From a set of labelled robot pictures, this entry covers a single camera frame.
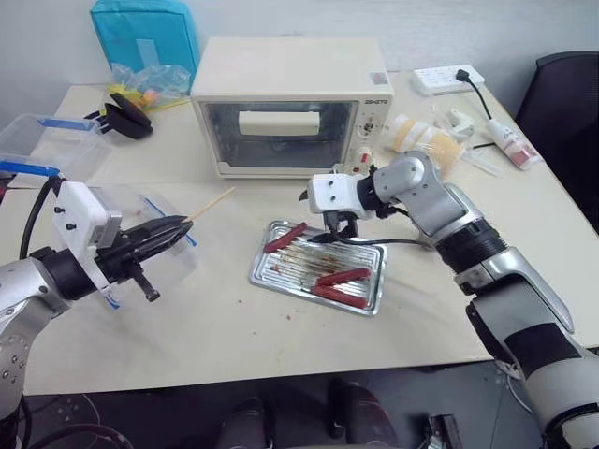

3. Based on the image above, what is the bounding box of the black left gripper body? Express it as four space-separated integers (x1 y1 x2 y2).
95 227 163 303

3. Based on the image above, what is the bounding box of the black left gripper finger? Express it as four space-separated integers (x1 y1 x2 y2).
122 214 195 240
133 224 195 263

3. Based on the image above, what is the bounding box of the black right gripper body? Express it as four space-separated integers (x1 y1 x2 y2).
320 209 361 240

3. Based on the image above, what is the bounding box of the wooden skewer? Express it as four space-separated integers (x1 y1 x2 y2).
182 186 237 224

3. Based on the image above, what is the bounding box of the red sausage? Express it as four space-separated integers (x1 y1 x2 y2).
263 222 308 254
310 283 369 311
314 267 373 288

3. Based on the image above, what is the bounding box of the silver ribbed metal tray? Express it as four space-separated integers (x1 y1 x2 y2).
247 219 389 318

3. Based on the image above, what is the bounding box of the clear plastic box blue-edged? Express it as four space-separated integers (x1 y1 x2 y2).
87 183 201 311

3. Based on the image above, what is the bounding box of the cream toaster oven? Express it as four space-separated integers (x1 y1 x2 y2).
189 36 396 181

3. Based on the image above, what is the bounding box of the plastic bag with snacks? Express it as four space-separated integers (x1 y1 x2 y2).
384 113 466 170

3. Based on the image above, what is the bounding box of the clear box with blue clips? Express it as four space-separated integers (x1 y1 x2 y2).
0 112 115 184

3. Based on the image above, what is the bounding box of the clear plastic bag with items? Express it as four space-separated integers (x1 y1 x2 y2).
104 62 194 115

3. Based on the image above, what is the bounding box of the white plastic clip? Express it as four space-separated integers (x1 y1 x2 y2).
433 107 476 140

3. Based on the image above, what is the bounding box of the white power strip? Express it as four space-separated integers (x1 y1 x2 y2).
411 65 487 97

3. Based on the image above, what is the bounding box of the dark rounded shape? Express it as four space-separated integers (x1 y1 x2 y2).
326 376 400 449

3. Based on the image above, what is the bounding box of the white tube with red label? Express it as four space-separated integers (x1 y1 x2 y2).
485 118 545 171

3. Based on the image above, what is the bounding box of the teal fabric bag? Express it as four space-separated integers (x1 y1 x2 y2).
89 0 203 79

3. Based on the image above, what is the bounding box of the black office chair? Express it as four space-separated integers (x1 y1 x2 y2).
514 51 599 229

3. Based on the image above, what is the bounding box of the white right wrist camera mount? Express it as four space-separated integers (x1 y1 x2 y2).
306 172 362 217

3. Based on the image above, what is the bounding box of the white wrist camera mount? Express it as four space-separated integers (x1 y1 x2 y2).
51 180 124 301
306 172 362 217

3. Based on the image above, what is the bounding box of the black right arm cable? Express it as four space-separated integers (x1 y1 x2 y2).
344 237 439 253

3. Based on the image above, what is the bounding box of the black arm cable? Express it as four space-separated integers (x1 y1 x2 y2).
18 177 65 261
344 237 439 253

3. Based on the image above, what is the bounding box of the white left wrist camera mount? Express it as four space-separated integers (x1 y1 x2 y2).
51 180 124 301

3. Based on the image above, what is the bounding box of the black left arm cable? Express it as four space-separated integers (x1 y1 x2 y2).
18 177 65 261

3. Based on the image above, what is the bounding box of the black plug with cable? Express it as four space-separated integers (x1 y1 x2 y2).
455 68 495 121

